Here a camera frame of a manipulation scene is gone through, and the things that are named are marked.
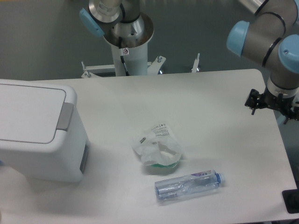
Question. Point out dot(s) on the white plastic trash can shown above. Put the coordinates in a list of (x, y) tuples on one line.
[(41, 132)]

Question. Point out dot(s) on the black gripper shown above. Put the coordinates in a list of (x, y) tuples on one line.
[(280, 103)]

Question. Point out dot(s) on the crumpled white plastic bag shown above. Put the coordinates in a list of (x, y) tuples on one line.
[(158, 146)]

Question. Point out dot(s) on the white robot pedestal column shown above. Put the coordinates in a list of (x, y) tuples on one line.
[(129, 59)]

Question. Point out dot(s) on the black device at table edge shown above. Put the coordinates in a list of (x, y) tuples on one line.
[(291, 200)]

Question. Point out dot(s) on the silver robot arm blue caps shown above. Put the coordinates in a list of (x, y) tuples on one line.
[(265, 43)]

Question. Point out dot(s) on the white metal stand frame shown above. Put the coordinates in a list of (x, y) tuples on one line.
[(154, 68)]

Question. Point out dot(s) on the clear plastic water bottle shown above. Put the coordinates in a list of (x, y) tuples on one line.
[(187, 185)]

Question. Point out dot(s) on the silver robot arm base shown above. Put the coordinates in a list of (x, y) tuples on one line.
[(120, 22)]

